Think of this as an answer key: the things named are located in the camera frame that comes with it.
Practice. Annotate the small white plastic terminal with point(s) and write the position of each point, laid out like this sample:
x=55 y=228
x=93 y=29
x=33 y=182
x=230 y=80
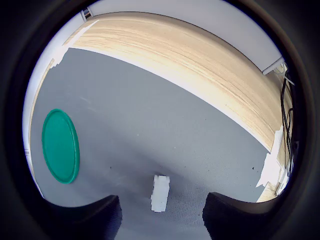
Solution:
x=160 y=193

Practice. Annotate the round green lid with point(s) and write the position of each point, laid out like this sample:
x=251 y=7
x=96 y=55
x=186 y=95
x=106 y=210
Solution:
x=60 y=147

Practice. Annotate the white tape piece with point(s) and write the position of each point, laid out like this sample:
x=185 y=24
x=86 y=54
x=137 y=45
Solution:
x=58 y=56
x=271 y=165

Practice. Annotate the dark grey mat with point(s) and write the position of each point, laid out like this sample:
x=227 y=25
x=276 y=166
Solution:
x=150 y=125

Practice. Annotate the white partition box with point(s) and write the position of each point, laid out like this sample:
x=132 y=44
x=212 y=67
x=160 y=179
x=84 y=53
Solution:
x=200 y=20
x=57 y=37

